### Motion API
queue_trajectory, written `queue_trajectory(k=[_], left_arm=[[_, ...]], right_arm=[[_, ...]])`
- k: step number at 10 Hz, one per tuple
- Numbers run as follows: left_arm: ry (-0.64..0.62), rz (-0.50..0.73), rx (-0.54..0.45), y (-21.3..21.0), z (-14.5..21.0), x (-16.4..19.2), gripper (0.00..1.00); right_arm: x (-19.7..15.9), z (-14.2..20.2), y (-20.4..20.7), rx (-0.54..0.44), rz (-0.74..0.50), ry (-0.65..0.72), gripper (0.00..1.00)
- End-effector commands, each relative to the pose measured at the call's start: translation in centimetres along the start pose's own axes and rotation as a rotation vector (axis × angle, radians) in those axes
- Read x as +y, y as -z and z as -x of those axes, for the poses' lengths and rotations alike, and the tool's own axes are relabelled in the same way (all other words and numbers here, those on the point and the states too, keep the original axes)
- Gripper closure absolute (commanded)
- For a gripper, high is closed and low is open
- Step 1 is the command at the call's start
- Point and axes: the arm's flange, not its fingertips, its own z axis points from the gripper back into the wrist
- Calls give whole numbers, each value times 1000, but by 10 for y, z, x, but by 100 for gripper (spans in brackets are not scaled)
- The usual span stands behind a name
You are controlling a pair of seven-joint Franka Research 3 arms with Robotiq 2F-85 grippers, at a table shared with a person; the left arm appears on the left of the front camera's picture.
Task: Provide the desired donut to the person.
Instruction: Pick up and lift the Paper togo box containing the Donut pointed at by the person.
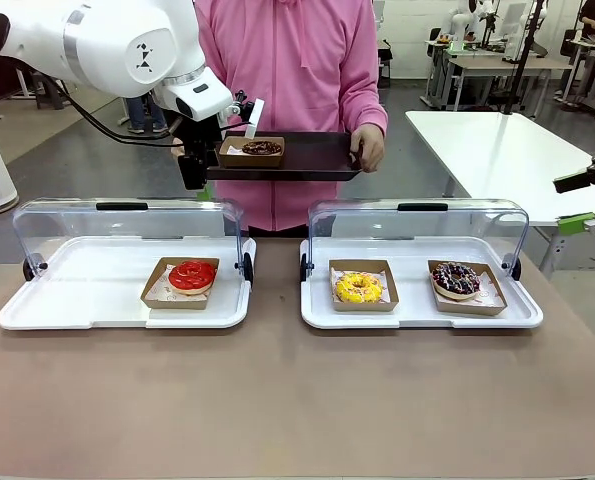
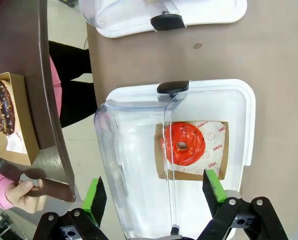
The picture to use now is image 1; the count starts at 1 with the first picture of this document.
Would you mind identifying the red glazed donut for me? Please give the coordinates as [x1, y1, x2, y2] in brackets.
[168, 259, 218, 295]

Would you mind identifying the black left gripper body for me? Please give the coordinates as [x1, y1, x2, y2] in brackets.
[175, 114, 224, 159]

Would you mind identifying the wood top background table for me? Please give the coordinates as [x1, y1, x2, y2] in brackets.
[444, 53, 576, 112]

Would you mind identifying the cardboard box of red donut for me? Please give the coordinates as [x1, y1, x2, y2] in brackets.
[140, 256, 221, 310]

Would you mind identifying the cardboard box of chocolate donut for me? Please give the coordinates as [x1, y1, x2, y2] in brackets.
[217, 135, 286, 169]

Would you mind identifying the clear display case lid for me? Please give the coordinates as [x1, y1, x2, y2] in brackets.
[299, 198, 531, 282]
[11, 197, 255, 282]

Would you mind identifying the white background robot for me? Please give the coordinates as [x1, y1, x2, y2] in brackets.
[446, 0, 484, 44]

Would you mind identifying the cardboard box of sprinkled dark donut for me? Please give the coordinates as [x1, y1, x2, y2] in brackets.
[427, 258, 508, 317]

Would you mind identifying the printed liner under yellow donut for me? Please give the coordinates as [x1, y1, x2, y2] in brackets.
[330, 267, 396, 305]

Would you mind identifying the person's left hand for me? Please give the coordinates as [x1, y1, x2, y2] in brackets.
[349, 124, 387, 174]

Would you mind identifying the background person in jeans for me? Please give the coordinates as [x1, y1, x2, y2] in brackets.
[125, 95, 169, 134]

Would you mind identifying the black tripod stand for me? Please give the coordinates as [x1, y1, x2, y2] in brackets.
[500, 0, 551, 116]

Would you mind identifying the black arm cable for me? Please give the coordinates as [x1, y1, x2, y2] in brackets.
[51, 74, 186, 149]

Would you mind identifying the chocolate donut with nut bits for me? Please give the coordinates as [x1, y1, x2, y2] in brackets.
[241, 140, 283, 156]

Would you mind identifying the dark donut with coloured sprinkles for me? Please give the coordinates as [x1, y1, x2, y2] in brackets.
[430, 261, 482, 301]

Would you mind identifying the white table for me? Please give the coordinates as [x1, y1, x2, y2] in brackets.
[405, 109, 595, 281]

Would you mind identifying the cardboard box of yellow donut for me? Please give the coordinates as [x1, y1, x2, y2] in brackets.
[328, 258, 401, 314]

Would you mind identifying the white display case tray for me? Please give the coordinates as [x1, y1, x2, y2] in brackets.
[299, 235, 545, 330]
[0, 235, 257, 331]

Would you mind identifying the black serving tray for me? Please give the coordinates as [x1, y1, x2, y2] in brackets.
[205, 130, 364, 182]

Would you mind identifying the yellow sprinkled donut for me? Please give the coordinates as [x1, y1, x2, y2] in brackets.
[335, 271, 384, 304]

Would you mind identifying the person in pink hoodie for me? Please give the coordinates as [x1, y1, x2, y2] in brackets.
[195, 0, 389, 236]

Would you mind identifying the printed liner under dark sprinkled donut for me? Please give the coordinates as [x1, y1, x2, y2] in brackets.
[471, 272, 503, 307]

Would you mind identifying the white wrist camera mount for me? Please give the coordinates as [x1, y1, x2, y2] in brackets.
[226, 89, 266, 141]

